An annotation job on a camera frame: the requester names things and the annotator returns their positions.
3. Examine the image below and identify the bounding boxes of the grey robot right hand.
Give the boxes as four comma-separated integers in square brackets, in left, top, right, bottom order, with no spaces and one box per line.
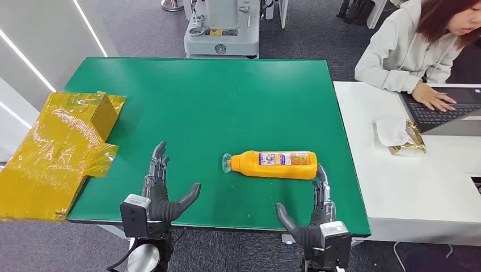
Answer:
[275,164,338,249]

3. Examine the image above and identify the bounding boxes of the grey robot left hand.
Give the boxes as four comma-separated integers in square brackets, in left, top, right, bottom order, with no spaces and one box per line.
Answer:
[142,141,202,226]

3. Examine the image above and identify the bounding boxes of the orange detergent bottle clear cap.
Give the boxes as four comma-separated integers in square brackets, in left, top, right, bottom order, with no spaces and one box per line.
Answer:
[222,150,319,181]

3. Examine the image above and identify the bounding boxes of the white table leg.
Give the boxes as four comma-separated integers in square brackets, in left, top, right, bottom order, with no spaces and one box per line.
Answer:
[98,224,132,241]
[281,233,303,245]

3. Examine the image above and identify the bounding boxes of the yellow taped cardboard box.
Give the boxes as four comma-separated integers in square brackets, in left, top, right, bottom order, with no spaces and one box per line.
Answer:
[0,91,126,222]

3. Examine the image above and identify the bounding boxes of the white paper napkin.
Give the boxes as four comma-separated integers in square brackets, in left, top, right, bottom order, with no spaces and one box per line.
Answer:
[375,118,414,148]

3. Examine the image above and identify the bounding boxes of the gold foil packet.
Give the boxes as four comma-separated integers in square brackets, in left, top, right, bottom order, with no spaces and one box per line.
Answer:
[389,119,427,158]

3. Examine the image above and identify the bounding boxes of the grey machine base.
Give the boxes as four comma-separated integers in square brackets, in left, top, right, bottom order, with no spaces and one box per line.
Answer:
[183,0,261,60]

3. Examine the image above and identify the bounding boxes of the dark grey laptop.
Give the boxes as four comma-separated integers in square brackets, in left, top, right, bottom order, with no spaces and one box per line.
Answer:
[399,86,481,137]

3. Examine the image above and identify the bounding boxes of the person's hand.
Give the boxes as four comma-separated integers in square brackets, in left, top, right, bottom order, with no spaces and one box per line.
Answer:
[411,82,458,113]

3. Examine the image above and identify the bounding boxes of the person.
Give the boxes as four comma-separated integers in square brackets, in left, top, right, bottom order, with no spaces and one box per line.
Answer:
[354,0,481,113]

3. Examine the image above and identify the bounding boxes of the chrome stand base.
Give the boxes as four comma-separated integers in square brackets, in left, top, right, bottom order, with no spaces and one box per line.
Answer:
[161,0,185,12]

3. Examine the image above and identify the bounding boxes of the white furniture panel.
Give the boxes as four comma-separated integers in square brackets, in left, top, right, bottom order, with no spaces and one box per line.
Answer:
[264,0,289,29]
[366,0,388,30]

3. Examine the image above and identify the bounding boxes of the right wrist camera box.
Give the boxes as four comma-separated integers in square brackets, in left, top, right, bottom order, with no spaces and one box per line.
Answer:
[319,221,352,269]

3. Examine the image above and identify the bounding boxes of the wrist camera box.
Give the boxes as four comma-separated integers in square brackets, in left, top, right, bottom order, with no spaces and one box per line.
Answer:
[120,193,152,239]
[319,221,352,269]

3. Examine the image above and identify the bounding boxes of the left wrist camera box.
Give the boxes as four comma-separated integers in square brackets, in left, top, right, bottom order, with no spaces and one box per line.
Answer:
[120,193,152,239]

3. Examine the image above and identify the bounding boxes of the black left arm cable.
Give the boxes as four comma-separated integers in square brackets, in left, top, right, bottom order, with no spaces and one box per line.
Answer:
[107,245,138,272]

